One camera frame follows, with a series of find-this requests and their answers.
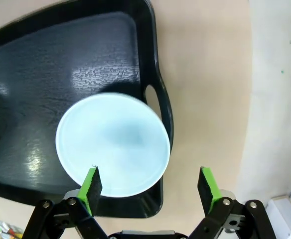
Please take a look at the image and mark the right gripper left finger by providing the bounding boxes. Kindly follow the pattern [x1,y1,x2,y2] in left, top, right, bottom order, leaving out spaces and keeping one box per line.
[23,166,109,239]

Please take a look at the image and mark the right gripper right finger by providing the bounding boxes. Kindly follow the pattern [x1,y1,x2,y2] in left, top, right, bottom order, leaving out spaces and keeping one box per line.
[189,166,277,239]

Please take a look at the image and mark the pale blue-green shallow bowl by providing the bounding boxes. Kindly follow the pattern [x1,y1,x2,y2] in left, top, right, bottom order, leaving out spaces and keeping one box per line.
[55,92,171,199]

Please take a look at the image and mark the black plastic serving tray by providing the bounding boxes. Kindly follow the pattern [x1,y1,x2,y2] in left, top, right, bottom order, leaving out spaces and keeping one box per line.
[0,0,175,219]

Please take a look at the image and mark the white box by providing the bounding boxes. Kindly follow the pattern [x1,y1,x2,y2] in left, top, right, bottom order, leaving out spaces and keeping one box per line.
[265,194,291,235]

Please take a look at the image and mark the colourful cable bundle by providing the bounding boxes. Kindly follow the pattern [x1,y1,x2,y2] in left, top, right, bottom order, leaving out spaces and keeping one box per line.
[0,213,24,239]

